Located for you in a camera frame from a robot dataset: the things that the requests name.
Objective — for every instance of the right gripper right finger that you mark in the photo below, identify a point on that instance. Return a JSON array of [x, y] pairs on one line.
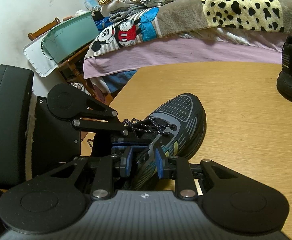
[[177, 169]]

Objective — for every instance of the cartoon patchwork blanket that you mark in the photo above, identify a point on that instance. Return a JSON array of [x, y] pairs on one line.
[[184, 16]]

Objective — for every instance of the wooden side table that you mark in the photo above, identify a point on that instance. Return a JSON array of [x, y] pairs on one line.
[[71, 67]]

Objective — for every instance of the black speckled shoelace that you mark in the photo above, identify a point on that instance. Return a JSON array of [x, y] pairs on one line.
[[149, 128]]

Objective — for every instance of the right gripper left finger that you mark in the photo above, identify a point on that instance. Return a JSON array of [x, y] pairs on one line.
[[109, 169]]

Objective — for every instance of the purple bed sheet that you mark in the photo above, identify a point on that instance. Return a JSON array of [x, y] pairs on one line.
[[217, 44]]

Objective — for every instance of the white tray lid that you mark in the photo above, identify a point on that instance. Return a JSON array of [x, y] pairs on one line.
[[42, 63]]

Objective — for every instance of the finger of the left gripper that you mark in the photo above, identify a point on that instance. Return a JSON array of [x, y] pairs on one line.
[[138, 145], [100, 126]]

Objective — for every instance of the teal storage bin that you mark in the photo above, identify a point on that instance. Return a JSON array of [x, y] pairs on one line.
[[67, 37]]

